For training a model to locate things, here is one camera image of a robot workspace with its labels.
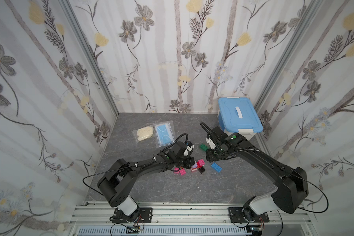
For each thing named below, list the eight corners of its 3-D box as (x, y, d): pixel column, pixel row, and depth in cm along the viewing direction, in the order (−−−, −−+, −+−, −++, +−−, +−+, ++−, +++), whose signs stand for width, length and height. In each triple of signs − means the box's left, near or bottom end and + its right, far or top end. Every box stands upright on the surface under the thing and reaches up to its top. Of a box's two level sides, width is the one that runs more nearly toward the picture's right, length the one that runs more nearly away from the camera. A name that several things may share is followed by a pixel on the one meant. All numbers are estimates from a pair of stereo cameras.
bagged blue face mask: (156, 148, 102) (156, 147, 101) (153, 124, 117) (153, 122, 115) (178, 144, 104) (178, 143, 103) (172, 121, 119) (172, 119, 117)
